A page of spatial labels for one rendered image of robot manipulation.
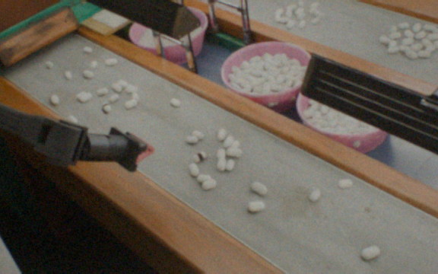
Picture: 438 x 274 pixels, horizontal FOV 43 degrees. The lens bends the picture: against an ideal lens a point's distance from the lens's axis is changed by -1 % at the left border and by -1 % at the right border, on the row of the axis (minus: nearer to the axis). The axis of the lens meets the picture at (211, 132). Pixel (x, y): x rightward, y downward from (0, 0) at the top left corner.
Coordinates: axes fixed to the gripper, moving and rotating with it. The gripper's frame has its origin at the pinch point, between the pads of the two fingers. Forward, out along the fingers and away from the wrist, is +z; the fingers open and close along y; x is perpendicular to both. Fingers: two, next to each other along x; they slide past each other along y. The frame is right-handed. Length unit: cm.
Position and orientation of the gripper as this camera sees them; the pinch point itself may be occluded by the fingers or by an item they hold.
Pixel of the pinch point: (150, 150)
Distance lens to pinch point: 126.4
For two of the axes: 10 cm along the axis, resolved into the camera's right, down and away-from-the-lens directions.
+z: 6.3, 0.5, 7.8
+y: -7.0, -4.0, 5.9
